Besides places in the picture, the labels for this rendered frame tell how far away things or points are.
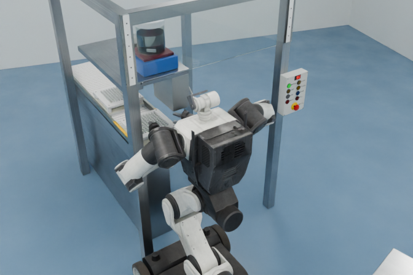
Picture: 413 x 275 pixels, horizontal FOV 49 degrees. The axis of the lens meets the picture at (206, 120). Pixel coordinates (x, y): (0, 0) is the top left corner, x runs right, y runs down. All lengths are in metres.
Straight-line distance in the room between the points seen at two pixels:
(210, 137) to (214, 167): 0.12
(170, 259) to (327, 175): 1.54
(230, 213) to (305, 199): 1.48
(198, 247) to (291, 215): 0.98
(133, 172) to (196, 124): 0.33
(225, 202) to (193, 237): 0.51
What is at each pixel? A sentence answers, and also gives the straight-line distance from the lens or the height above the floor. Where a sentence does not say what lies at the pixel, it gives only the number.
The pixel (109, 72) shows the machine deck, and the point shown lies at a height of 1.24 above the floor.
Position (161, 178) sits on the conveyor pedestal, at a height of 0.47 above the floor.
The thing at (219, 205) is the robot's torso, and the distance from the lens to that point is 2.03.
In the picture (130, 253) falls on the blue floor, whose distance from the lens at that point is 3.03.
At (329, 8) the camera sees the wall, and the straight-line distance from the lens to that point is 6.66.
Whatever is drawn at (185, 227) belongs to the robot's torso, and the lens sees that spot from 2.49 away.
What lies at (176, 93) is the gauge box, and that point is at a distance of 2.37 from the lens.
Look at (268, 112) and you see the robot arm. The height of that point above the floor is 1.13.
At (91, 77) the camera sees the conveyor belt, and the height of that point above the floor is 0.80.
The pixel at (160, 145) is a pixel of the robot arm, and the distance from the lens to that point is 1.80.
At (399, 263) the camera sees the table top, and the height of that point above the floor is 0.83.
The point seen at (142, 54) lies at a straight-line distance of 2.10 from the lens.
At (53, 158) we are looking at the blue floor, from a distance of 3.96.
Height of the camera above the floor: 2.23
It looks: 32 degrees down
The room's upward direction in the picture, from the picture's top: straight up
